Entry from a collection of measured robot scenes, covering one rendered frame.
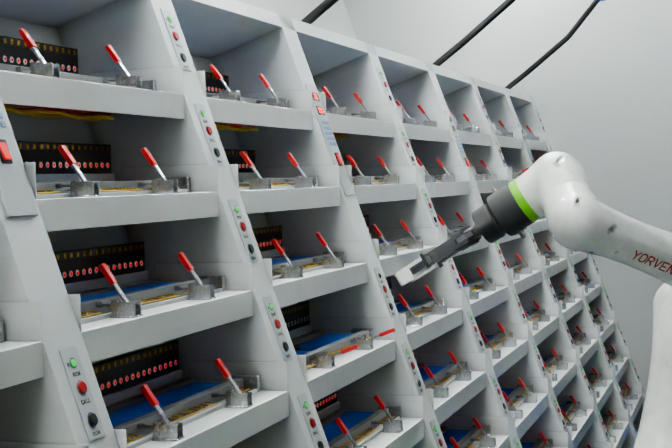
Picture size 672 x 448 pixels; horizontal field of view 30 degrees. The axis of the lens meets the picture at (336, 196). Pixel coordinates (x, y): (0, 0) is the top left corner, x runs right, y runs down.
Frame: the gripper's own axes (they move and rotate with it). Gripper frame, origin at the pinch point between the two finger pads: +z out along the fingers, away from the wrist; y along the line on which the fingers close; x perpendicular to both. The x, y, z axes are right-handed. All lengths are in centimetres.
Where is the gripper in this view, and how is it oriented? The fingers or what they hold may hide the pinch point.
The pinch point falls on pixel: (414, 271)
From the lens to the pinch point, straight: 256.9
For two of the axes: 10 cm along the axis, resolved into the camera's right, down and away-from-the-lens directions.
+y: 3.1, -0.2, 9.5
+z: -8.0, 5.4, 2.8
